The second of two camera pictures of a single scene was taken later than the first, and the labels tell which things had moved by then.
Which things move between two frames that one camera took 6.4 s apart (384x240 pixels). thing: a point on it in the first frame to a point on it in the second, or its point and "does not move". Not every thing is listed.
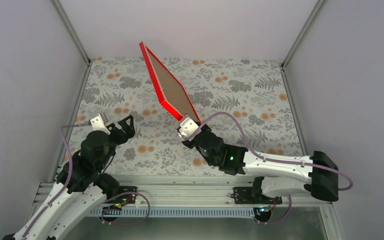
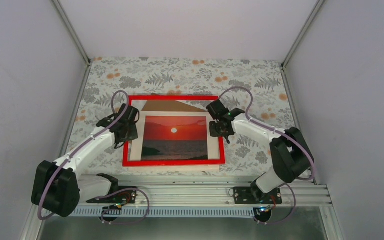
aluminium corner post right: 296,42 does not move
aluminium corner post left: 72,32 does not move
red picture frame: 172,94 to 126,162
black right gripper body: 185,143 to 217,132
